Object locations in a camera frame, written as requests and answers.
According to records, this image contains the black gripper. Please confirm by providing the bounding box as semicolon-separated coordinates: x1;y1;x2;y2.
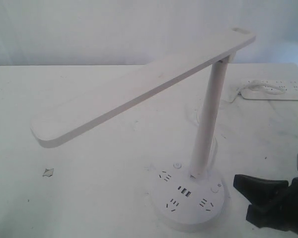
233;174;298;234

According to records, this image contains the white desk lamp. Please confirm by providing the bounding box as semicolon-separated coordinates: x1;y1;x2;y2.
30;27;256;232

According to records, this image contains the white power strip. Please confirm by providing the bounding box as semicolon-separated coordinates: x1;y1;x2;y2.
238;79;298;101

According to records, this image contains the small grey paper scrap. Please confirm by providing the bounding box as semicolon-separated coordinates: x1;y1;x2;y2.
42;168;54;178

